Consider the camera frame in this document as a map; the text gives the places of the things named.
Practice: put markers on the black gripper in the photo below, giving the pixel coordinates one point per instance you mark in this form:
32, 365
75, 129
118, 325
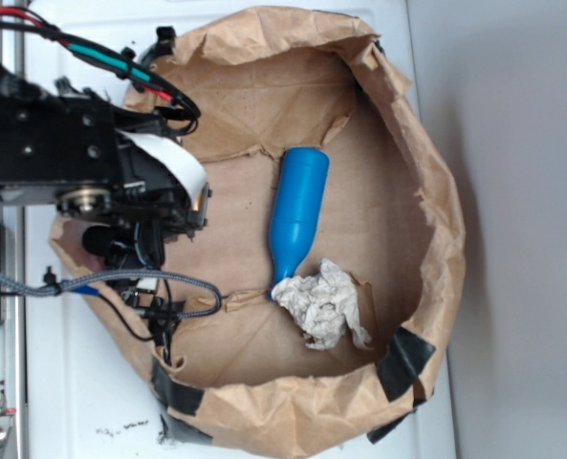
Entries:
163, 194

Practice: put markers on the aluminium frame rail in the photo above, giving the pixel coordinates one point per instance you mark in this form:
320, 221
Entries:
13, 405

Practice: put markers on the crumpled white tissue paper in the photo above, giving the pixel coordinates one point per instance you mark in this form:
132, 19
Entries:
324, 306

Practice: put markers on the blue plastic bottle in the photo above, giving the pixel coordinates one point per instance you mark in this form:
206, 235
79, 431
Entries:
296, 209

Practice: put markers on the white plastic tray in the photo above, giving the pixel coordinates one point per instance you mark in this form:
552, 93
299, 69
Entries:
84, 399

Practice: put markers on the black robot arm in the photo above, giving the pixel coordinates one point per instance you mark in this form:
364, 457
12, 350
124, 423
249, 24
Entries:
54, 143

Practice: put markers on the brown paper bag tray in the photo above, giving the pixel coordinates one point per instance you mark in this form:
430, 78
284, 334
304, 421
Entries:
267, 79

